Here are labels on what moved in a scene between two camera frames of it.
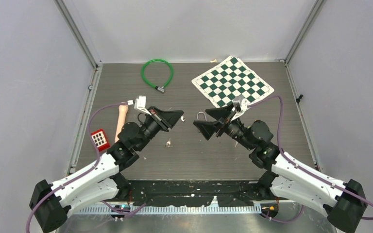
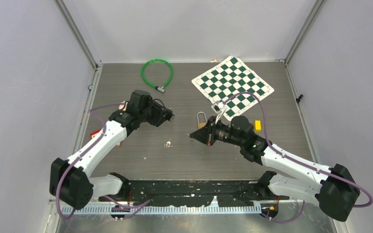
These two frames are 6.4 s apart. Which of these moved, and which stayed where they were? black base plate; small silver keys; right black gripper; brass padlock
Moved: right black gripper
Stayed: black base plate; small silver keys; brass padlock
